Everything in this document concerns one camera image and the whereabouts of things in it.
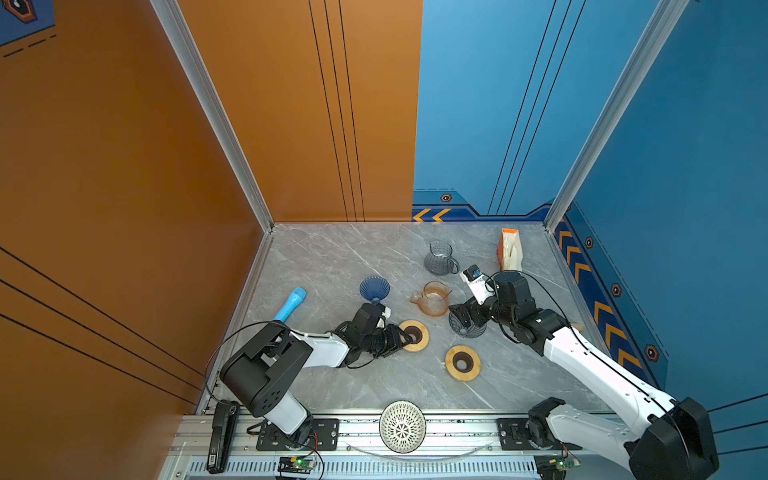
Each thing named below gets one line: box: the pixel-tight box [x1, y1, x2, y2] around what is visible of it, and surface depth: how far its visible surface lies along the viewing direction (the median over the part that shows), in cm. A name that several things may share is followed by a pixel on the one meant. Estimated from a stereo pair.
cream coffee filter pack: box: [496, 228, 523, 271], surface depth 102 cm
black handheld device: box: [207, 400, 240, 475], surface depth 72 cm
